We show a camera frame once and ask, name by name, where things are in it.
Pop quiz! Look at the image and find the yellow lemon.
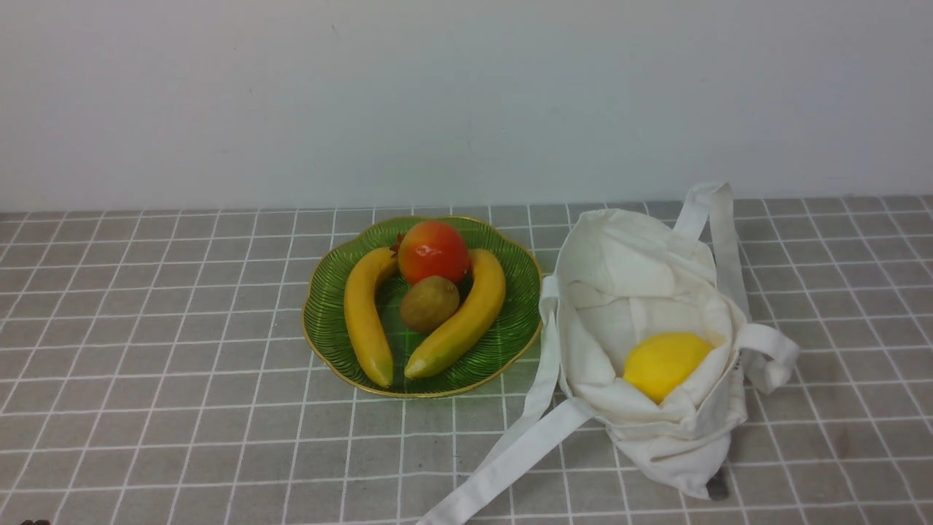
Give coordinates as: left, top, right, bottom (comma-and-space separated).
621, 332, 714, 405

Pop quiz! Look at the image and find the brown kiwi fruit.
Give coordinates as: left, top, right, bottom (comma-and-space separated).
399, 276, 460, 333

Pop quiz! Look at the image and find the white cloth tote bag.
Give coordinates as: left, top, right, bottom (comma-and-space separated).
421, 183, 800, 524

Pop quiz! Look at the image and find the red orange pomegranate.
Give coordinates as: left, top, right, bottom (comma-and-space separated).
390, 220, 471, 286

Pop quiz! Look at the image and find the right yellow banana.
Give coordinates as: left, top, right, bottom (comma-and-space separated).
404, 249, 506, 380

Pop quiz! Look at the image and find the yellow banana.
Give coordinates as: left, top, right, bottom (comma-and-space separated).
343, 248, 397, 388
404, 249, 506, 380

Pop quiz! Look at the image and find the green ribbed glass plate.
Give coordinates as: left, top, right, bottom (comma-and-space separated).
302, 216, 542, 399

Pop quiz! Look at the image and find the left yellow banana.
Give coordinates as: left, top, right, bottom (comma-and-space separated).
343, 248, 397, 388

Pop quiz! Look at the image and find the grey checkered tablecloth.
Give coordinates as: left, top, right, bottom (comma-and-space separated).
1, 195, 932, 524

